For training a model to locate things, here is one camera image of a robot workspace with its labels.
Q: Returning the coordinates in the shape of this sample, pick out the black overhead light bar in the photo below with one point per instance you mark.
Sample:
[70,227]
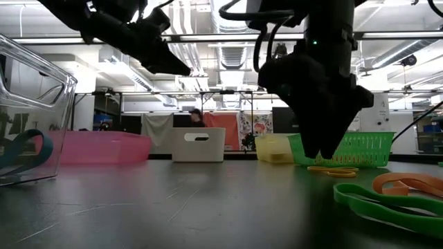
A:
[398,35]

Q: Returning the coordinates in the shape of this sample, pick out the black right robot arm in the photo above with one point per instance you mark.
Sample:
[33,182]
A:
[328,27]

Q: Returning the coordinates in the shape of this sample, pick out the orange hanging cloth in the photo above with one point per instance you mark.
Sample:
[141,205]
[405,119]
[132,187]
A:
[225,124]

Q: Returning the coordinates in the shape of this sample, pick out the yellow rubber band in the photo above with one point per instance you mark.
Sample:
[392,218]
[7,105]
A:
[332,172]

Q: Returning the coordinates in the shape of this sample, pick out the yellow plastic bin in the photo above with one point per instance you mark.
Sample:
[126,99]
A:
[271,143]

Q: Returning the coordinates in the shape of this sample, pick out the green plastic basket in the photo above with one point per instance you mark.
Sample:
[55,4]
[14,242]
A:
[363,148]

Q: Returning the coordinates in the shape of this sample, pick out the person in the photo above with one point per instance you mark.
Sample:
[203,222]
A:
[195,119]

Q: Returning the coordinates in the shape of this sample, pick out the clear plastic bin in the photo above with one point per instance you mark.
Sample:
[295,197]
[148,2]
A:
[34,86]

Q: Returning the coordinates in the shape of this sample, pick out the black pipe truss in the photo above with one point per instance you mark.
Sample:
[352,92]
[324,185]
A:
[173,92]

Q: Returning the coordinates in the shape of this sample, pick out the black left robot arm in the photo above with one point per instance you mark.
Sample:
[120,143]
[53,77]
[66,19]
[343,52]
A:
[104,24]

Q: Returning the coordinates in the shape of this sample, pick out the blue rubber band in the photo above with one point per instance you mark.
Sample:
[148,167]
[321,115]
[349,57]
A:
[46,148]

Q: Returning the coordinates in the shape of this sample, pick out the silver ventilation duct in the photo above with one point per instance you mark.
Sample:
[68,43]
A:
[232,57]

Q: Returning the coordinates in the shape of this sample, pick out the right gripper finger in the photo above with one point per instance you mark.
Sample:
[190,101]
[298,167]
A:
[332,135]
[311,135]

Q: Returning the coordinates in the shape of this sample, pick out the black monitor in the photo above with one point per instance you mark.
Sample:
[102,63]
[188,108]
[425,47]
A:
[282,121]

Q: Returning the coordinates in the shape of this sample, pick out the grey hanging cloth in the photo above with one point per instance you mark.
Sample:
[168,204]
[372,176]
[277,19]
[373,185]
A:
[155,131]

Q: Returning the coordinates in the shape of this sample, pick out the round silver duct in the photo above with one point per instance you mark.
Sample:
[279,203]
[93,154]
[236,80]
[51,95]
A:
[398,52]

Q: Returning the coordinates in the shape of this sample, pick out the blue storage crate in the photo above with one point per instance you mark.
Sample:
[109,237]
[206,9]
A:
[100,119]

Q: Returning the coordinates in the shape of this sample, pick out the white plastic bin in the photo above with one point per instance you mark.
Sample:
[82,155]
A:
[207,148]

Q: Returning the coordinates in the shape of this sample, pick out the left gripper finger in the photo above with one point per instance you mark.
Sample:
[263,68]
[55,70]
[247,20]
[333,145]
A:
[169,65]

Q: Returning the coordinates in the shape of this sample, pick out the green rubber band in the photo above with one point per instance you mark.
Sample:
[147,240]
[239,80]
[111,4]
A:
[363,207]

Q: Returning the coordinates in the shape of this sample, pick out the orange rubber band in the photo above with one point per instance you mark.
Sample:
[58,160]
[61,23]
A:
[408,180]

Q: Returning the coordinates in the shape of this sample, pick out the floral poster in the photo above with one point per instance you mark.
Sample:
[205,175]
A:
[259,124]

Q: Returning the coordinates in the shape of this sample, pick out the pink plastic bin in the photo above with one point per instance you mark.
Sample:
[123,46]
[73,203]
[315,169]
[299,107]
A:
[104,147]

